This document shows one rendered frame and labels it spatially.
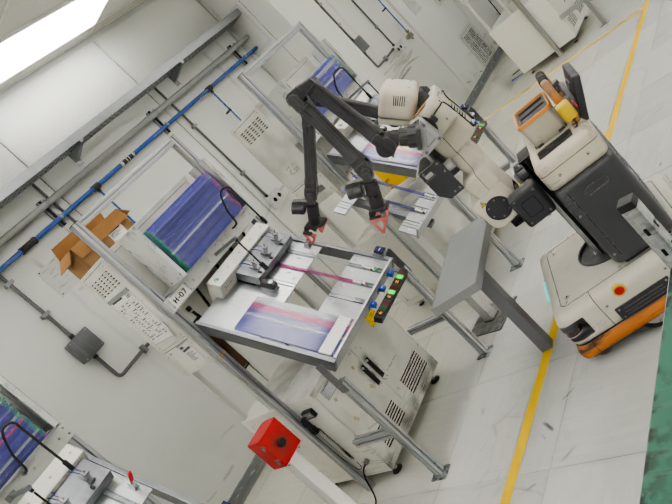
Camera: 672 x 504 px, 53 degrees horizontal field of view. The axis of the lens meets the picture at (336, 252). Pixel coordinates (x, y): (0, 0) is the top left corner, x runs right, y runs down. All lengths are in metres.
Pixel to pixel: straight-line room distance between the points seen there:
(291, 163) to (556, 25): 3.72
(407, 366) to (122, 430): 1.88
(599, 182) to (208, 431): 3.10
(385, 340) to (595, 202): 1.40
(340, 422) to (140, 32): 3.83
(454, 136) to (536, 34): 4.65
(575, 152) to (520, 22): 4.78
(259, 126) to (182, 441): 2.08
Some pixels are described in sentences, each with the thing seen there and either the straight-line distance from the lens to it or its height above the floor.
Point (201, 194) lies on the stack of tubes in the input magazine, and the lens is 3.43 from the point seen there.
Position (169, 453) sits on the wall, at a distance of 4.62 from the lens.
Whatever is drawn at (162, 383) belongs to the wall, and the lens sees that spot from 4.69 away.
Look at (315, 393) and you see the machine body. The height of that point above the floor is 0.60.
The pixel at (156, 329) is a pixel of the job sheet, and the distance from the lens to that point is 3.44.
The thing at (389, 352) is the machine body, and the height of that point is 0.35.
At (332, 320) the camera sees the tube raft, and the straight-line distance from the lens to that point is 3.06.
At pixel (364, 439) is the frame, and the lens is 3.19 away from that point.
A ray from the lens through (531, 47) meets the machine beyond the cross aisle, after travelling 7.37.
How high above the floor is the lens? 1.62
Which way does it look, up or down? 12 degrees down
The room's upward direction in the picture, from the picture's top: 46 degrees counter-clockwise
